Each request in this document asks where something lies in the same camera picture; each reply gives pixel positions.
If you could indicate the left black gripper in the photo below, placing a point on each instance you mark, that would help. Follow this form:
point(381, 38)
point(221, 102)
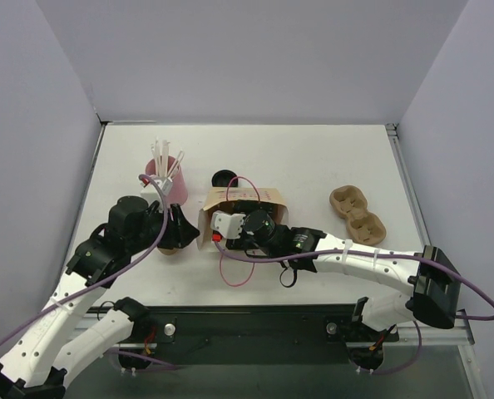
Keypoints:
point(174, 227)

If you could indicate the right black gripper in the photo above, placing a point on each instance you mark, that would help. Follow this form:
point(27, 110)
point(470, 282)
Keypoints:
point(239, 208)

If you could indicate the pink and cream paper bag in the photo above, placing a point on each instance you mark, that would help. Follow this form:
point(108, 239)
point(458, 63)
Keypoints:
point(244, 199)

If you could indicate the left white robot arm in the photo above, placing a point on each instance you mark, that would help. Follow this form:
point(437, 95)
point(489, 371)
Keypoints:
point(44, 361)

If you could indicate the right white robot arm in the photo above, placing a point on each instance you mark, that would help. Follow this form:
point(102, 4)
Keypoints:
point(424, 285)

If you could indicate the pink straw holder cup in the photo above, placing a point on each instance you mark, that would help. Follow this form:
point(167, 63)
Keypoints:
point(178, 193)

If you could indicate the stack of black lids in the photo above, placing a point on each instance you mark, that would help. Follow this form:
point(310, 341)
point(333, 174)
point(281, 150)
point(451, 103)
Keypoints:
point(223, 178)

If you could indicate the white wrapped straws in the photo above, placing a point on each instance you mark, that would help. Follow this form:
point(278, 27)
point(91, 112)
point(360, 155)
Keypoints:
point(165, 165)

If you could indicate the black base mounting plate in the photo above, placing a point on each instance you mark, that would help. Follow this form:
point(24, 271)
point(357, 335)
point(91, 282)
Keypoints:
point(254, 335)

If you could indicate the brown pulp cup carrier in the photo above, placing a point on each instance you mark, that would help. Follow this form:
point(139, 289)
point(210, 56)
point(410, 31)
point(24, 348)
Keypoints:
point(363, 226)

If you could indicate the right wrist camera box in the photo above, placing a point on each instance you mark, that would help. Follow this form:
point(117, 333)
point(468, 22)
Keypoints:
point(229, 226)

